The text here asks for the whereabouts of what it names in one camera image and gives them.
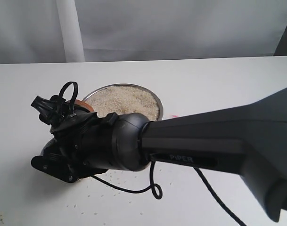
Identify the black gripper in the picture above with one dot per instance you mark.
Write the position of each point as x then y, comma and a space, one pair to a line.
87, 148

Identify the brown wooden cup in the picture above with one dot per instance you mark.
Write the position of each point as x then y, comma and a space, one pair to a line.
83, 105

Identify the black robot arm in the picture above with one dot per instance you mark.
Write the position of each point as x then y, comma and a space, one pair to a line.
250, 141

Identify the white bowl of rice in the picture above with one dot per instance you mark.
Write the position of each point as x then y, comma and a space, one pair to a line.
50, 144

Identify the steel plate of rice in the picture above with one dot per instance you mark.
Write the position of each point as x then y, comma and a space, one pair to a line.
124, 99

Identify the white backdrop curtain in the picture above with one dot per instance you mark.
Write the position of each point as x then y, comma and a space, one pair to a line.
56, 31

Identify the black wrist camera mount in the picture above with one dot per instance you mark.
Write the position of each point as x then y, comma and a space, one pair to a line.
56, 110

